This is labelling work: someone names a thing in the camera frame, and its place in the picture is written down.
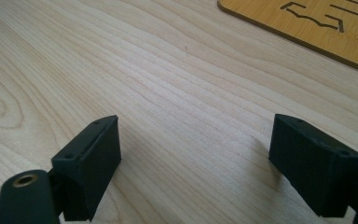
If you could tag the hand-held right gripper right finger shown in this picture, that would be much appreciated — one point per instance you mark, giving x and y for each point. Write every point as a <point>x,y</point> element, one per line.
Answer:
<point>313,168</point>

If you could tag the flat wooden board with cutouts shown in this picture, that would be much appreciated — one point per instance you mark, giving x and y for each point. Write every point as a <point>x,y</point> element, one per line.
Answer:
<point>320,18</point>

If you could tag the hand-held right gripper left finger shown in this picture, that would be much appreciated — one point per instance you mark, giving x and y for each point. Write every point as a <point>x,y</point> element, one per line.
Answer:
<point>87,165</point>

